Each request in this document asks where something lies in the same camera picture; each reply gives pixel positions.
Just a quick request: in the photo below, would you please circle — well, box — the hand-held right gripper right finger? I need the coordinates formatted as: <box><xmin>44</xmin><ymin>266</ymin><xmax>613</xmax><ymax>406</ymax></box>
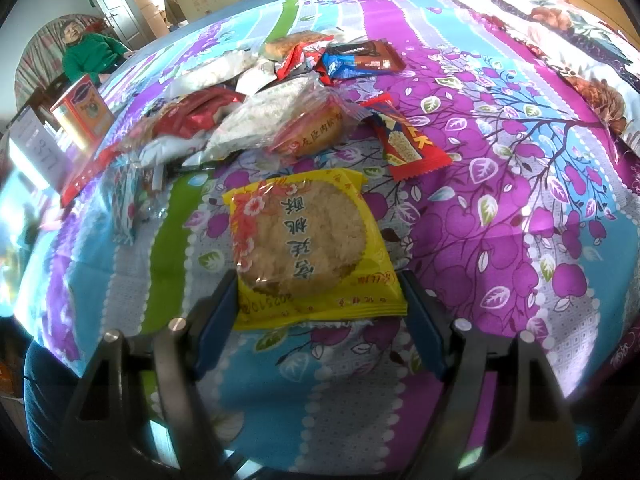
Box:
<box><xmin>400</xmin><ymin>270</ymin><xmax>586</xmax><ymax>480</ymax></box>

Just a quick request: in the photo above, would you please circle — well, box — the colourful striped tablecloth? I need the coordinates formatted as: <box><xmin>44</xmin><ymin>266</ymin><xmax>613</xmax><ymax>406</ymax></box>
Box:
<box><xmin>12</xmin><ymin>0</ymin><xmax>640</xmax><ymax>480</ymax></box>

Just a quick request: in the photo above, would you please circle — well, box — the clear round pastry packet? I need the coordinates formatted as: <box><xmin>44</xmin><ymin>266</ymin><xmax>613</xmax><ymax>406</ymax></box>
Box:
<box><xmin>265</xmin><ymin>85</ymin><xmax>368</xmax><ymax>158</ymax></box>

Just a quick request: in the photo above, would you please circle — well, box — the floral quilt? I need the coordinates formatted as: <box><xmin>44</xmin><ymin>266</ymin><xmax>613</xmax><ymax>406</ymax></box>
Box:
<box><xmin>435</xmin><ymin>0</ymin><xmax>640</xmax><ymax>156</ymax></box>

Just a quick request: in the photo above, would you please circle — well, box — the striped cloth cover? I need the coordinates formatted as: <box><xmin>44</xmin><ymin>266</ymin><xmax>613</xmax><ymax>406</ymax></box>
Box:
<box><xmin>15</xmin><ymin>14</ymin><xmax>108</xmax><ymax>111</ymax></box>

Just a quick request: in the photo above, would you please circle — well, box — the orange carton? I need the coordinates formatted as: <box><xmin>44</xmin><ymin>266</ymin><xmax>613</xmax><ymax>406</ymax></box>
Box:
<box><xmin>50</xmin><ymin>74</ymin><xmax>115</xmax><ymax>151</ymax></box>

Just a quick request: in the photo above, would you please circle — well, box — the red snack bar packet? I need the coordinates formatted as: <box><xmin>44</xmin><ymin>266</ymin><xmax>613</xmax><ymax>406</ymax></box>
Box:
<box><xmin>359</xmin><ymin>92</ymin><xmax>453</xmax><ymax>182</ymax></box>

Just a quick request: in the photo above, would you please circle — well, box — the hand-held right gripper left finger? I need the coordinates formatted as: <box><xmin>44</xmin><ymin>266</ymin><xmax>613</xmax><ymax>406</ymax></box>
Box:
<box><xmin>52</xmin><ymin>270</ymin><xmax>246</xmax><ymax>480</ymax></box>

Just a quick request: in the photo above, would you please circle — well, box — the white printed carton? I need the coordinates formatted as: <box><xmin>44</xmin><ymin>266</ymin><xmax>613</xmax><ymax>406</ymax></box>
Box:
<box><xmin>10</xmin><ymin>110</ymin><xmax>66</xmax><ymax>196</ymax></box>

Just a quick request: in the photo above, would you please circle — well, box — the pile of assorted snacks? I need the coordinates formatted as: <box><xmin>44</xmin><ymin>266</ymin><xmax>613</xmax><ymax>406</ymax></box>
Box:
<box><xmin>102</xmin><ymin>30</ymin><xmax>351</xmax><ymax>246</ymax></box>

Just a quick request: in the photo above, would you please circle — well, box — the person's leg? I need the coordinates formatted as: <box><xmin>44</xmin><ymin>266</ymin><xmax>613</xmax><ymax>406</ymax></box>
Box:
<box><xmin>22</xmin><ymin>340</ymin><xmax>86</xmax><ymax>466</ymax></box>

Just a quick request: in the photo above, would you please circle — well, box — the yellow cookie packet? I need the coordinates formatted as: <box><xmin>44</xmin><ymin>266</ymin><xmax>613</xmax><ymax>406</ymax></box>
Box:
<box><xmin>221</xmin><ymin>169</ymin><xmax>408</xmax><ymax>332</ymax></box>

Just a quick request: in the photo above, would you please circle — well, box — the red flat packet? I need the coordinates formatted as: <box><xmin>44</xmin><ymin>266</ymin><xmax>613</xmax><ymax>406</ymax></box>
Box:
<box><xmin>60</xmin><ymin>147</ymin><xmax>123</xmax><ymax>208</ymax></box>

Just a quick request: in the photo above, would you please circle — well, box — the brown blue biscuit packet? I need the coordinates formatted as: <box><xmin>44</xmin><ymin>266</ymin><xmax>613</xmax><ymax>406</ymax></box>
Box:
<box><xmin>320</xmin><ymin>39</ymin><xmax>407</xmax><ymax>81</ymax></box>

